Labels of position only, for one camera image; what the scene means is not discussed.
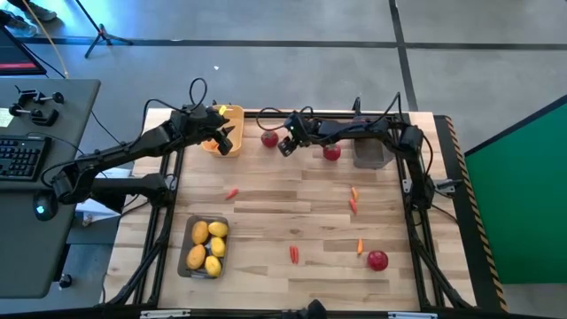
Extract orange-yellow plastic mango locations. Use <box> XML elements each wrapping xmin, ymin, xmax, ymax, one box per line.
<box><xmin>185</xmin><ymin>244</ymin><xmax>207</xmax><ymax>271</ymax></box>
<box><xmin>190</xmin><ymin>220</ymin><xmax>210</xmax><ymax>245</ymax></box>

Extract black rounded object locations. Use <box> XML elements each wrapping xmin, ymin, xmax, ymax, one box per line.
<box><xmin>305</xmin><ymin>299</ymin><xmax>329</xmax><ymax>319</ymax></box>

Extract person's foot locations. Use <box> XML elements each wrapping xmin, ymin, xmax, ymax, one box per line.
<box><xmin>0</xmin><ymin>11</ymin><xmax>39</xmax><ymax>39</ymax></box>
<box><xmin>19</xmin><ymin>0</ymin><xmax>58</xmax><ymax>22</ymax></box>

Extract black yellow striped edge strip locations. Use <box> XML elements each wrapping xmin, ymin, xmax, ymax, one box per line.
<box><xmin>444</xmin><ymin>115</ymin><xmax>510</xmax><ymax>314</ymax></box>

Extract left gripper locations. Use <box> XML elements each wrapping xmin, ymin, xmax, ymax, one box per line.
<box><xmin>170</xmin><ymin>105</ymin><xmax>235</xmax><ymax>157</ymax></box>

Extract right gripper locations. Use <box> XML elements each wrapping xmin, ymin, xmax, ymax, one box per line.
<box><xmin>277</xmin><ymin>113</ymin><xmax>322</xmax><ymax>158</ymax></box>

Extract black computer mouse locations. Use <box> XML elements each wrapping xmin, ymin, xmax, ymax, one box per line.
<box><xmin>32</xmin><ymin>191</ymin><xmax>58</xmax><ymax>222</ymax></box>

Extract black screw clamp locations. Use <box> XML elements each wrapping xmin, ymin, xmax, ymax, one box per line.
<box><xmin>14</xmin><ymin>85</ymin><xmax>66</xmax><ymax>106</ymax></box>
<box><xmin>7</xmin><ymin>104</ymin><xmax>60</xmax><ymax>128</ymax></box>

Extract opaque grey plastic basket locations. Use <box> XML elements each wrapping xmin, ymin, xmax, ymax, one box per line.
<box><xmin>176</xmin><ymin>214</ymin><xmax>230</xmax><ymax>280</ymax></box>

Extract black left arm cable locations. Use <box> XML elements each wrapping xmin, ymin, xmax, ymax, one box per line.
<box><xmin>142</xmin><ymin>77</ymin><xmax>209</xmax><ymax>119</ymax></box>

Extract white patterned cloth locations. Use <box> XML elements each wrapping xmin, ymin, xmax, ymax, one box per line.
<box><xmin>74</xmin><ymin>197</ymin><xmax>134</xmax><ymax>225</ymax></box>

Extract silver metal bracket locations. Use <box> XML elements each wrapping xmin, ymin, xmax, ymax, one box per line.
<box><xmin>139</xmin><ymin>308</ymin><xmax>191</xmax><ymax>319</ymax></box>
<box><xmin>387</xmin><ymin>311</ymin><xmax>439</xmax><ymax>319</ymax></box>

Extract black keyboard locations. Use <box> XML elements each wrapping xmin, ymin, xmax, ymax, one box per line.
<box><xmin>0</xmin><ymin>135</ymin><xmax>53</xmax><ymax>183</ymax></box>

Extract black monitor with red stripe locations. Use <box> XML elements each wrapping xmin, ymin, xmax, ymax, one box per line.
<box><xmin>0</xmin><ymin>24</ymin><xmax>48</xmax><ymax>77</ymax></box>

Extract black aluminium table frame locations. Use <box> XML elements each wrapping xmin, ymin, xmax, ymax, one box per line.
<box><xmin>104</xmin><ymin>109</ymin><xmax>475</xmax><ymax>311</ymax></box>

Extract grey desk top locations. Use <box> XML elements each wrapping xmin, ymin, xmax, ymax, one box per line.
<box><xmin>0</xmin><ymin>188</ymin><xmax>82</xmax><ymax>300</ymax></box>
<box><xmin>0</xmin><ymin>78</ymin><xmax>102</xmax><ymax>192</ymax></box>

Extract orange plastic basket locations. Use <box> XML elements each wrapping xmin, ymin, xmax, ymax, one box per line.
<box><xmin>201</xmin><ymin>104</ymin><xmax>245</xmax><ymax>159</ymax></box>

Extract yellow floor cable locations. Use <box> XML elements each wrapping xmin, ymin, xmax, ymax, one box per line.
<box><xmin>19</xmin><ymin>0</ymin><xmax>70</xmax><ymax>80</ymax></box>

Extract translucent grey plastic basket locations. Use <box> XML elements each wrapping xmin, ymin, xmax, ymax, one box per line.
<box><xmin>353</xmin><ymin>115</ymin><xmax>395</xmax><ymax>169</ymax></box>

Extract green floor mat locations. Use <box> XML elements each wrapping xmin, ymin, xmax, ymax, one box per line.
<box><xmin>463</xmin><ymin>94</ymin><xmax>567</xmax><ymax>285</ymax></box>

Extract black tripod stand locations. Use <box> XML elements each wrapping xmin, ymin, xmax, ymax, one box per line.
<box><xmin>73</xmin><ymin>0</ymin><xmax>134</xmax><ymax>59</ymax></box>

